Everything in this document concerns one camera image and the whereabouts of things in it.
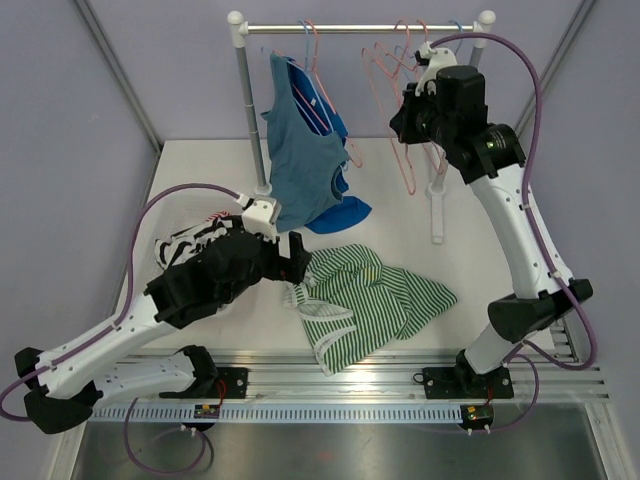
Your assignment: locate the black striped tank top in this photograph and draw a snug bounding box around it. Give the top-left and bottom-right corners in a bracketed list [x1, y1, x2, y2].
[154, 215, 236, 270]

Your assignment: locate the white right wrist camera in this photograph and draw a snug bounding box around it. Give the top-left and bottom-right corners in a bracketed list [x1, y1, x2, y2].
[414, 41, 458, 97]

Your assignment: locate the red striped tank top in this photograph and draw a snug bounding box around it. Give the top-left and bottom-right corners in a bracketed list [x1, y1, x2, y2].
[206, 211, 230, 222]

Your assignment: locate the teal tank top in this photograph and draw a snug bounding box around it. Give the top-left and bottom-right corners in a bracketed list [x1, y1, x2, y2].
[261, 53, 349, 232]

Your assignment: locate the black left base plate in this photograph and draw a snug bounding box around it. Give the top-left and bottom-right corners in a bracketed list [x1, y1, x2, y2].
[208, 367, 249, 400]

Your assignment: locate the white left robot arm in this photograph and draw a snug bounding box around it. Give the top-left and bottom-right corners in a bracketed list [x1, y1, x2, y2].
[1, 229, 311, 434]

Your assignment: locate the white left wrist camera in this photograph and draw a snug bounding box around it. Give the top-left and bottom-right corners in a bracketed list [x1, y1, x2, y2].
[241, 196, 281, 243]

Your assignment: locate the green striped tank top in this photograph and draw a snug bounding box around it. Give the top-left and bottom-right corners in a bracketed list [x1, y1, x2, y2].
[283, 244, 458, 376]

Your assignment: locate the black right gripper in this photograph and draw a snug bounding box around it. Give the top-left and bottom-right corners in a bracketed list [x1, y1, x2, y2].
[392, 83, 455, 150]

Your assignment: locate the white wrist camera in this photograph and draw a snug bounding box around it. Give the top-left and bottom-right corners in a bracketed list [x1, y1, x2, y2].
[241, 196, 281, 243]
[414, 41, 458, 97]

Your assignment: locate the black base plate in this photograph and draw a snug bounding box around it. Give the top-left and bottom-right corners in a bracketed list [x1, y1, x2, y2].
[421, 366, 514, 400]
[208, 367, 249, 400]

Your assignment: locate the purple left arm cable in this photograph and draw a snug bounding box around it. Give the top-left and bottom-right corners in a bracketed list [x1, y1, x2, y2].
[0, 183, 251, 473]

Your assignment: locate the pink hanger of black top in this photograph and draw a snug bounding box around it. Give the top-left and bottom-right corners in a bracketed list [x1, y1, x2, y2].
[366, 20, 420, 196]

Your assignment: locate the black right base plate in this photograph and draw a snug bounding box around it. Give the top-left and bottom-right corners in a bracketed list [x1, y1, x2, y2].
[421, 366, 514, 400]

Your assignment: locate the aluminium mounting rail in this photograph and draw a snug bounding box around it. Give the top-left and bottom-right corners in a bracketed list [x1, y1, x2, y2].
[67, 319, 612, 402]

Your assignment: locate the white plastic basket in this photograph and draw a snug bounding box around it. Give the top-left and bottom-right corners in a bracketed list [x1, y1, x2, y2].
[135, 190, 241, 284]

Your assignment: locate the white clothes rack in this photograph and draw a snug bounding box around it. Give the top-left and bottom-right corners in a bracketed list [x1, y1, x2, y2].
[227, 10, 496, 245]

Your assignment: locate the blue hanger of teal top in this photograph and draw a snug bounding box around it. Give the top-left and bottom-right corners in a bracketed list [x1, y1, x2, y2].
[260, 19, 320, 103]

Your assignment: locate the royal blue tank top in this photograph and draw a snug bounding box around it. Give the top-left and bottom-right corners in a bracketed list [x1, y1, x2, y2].
[285, 57, 373, 235]

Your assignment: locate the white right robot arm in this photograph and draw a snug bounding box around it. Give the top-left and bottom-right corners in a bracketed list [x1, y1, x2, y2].
[390, 65, 593, 398]

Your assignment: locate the pink hanger of green top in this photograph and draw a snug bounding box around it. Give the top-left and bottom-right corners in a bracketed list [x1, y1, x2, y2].
[361, 21, 416, 196]

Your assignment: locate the white slotted cable duct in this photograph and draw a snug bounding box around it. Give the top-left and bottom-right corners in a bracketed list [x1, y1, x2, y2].
[91, 402, 462, 424]

